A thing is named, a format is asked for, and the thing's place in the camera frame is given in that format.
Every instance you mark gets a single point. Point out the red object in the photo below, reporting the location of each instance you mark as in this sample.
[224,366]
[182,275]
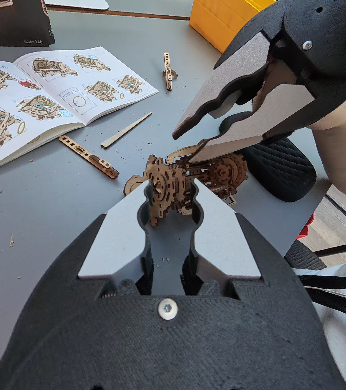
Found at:
[308,227]

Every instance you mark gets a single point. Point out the slotted wooden strip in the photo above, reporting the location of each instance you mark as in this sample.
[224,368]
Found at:
[84,154]

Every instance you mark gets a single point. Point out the wooden strip with side piece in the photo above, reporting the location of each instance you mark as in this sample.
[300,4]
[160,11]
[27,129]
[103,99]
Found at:
[167,68]

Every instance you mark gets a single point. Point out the open instruction booklet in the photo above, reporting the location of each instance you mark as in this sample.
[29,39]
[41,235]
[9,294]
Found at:
[66,88]

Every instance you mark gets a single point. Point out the person's right forearm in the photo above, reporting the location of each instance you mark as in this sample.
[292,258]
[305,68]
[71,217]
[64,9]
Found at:
[337,146]

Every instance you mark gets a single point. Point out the wooden gear mechanical model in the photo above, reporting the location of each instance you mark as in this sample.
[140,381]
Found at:
[173,179]

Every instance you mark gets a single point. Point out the white flat device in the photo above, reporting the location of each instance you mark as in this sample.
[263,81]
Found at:
[75,3]

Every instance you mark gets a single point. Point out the black quilted wrist rest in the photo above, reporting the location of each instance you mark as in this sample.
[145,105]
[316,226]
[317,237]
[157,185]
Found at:
[282,170]

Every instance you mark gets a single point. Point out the pointed wooden stick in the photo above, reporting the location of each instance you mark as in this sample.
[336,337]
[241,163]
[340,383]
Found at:
[124,131]

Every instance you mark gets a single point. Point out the white garment with black stripes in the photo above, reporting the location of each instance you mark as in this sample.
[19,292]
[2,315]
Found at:
[343,350]

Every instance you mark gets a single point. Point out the yellow box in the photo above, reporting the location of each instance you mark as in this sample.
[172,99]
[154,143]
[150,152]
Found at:
[215,18]

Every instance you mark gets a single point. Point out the black model kit box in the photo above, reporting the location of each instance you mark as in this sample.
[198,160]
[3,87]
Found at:
[14,27]

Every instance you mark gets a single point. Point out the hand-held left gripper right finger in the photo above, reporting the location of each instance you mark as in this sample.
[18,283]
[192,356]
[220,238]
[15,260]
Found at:
[228,243]

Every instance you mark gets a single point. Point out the grey desk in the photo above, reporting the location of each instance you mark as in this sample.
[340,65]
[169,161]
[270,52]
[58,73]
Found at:
[54,228]

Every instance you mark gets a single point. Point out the mesh office chair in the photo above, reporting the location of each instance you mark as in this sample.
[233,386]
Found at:
[304,259]

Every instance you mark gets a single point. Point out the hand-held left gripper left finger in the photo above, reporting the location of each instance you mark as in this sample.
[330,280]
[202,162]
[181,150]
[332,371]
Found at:
[112,243]

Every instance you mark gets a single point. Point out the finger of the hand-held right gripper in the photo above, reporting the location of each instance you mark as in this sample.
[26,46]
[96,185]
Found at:
[270,122]
[231,76]

